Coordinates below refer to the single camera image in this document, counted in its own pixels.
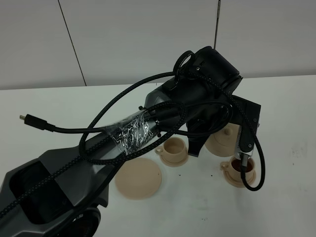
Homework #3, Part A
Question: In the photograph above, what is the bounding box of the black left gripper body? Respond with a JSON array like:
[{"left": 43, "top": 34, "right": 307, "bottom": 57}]
[{"left": 186, "top": 106, "right": 232, "bottom": 138}]

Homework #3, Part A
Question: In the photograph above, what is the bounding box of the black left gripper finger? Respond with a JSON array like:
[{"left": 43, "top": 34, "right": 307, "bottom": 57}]
[{"left": 188, "top": 135, "right": 210, "bottom": 157}]

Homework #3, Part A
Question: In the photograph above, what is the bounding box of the beige teapot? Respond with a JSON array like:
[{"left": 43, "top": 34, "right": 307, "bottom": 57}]
[{"left": 204, "top": 123, "right": 239, "bottom": 157}]

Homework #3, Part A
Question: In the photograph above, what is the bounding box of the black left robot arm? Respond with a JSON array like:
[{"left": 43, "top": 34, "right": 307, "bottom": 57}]
[{"left": 0, "top": 46, "right": 242, "bottom": 237}]

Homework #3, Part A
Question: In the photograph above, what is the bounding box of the beige teapot saucer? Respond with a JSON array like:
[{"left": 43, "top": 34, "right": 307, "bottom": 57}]
[{"left": 115, "top": 158, "right": 162, "bottom": 199}]

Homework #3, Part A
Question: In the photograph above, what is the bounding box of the beige teacup left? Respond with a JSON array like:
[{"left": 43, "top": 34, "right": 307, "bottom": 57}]
[{"left": 155, "top": 137, "right": 188, "bottom": 167}]

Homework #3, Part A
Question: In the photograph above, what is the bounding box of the beige teacup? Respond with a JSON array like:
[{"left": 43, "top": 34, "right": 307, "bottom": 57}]
[
  {"left": 220, "top": 157, "right": 255, "bottom": 174},
  {"left": 155, "top": 137, "right": 188, "bottom": 167}
]

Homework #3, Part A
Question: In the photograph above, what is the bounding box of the beige saucer left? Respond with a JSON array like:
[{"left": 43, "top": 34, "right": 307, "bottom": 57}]
[{"left": 159, "top": 146, "right": 189, "bottom": 167}]

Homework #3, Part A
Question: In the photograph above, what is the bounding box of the beige teacup right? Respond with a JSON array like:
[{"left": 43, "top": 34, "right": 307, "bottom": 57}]
[{"left": 220, "top": 157, "right": 255, "bottom": 174}]

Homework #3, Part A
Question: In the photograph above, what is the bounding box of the beige saucer right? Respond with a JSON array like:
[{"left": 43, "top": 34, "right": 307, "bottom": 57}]
[{"left": 223, "top": 171, "right": 256, "bottom": 188}]

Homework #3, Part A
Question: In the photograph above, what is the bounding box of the black braided cable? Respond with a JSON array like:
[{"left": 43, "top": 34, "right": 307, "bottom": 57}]
[{"left": 0, "top": 50, "right": 267, "bottom": 218}]

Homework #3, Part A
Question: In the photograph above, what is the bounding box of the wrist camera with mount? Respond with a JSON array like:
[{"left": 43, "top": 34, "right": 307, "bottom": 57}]
[{"left": 230, "top": 95, "right": 261, "bottom": 160}]

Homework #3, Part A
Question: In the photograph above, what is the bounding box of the loose black usb cable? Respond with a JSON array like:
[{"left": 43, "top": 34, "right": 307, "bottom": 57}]
[{"left": 19, "top": 100, "right": 234, "bottom": 138}]

